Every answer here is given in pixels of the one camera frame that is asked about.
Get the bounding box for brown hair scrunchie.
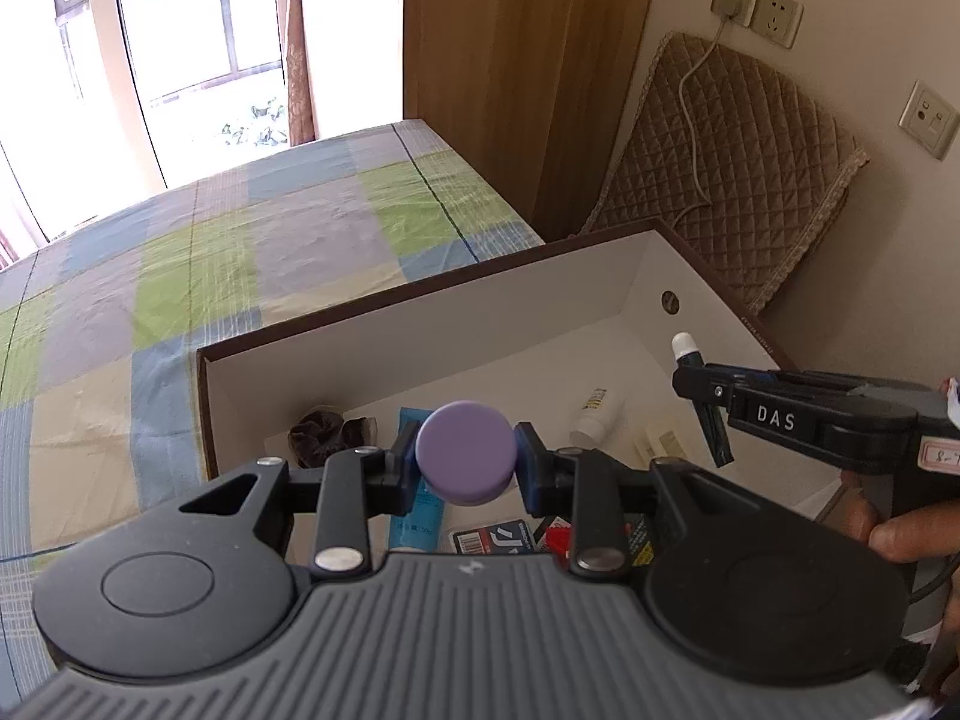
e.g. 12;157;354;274
288;406;377;468

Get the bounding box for small white pill bottle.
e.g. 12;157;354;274
569;387;623;449

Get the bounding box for blue cream tube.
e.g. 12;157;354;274
387;406;446;553

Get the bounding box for cream hair claw clip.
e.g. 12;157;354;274
633;424;686;468

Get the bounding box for blue white tissue pack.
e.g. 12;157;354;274
451;518;535;556

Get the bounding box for purple tube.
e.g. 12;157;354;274
415;401;517;507

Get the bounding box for red snack packet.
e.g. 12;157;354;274
542;525;571;561

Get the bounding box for dark green package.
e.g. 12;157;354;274
625;514;654;567

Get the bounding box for dark green small tube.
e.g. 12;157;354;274
672;332;704;367

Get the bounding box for person's right hand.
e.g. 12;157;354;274
841;472;960;564

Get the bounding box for brown cardboard box white inside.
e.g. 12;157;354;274
184;227;789;566

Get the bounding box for checkered tablecloth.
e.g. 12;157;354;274
2;121;539;707

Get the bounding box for brown quilted cushion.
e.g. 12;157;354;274
584;31;869;312

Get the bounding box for pink curtain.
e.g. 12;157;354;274
285;0;316;146

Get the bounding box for wooden wardrobe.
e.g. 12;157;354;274
402;0;651;241

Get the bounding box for white power cable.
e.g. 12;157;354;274
673;13;734;223

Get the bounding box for wall power sockets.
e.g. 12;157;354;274
711;0;804;49

